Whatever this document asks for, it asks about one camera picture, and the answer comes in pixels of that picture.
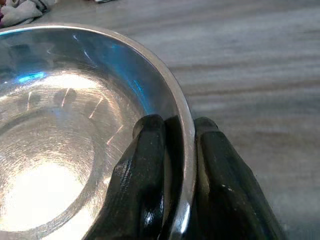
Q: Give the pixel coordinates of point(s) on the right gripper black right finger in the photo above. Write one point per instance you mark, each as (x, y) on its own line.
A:
(225, 195)

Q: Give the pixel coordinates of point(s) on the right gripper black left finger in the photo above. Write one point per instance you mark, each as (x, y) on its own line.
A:
(140, 180)

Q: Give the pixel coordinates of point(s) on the stainless steel bowl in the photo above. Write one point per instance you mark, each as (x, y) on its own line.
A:
(62, 125)

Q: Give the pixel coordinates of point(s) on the grey crumpled cloth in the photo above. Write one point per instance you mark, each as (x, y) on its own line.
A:
(20, 13)

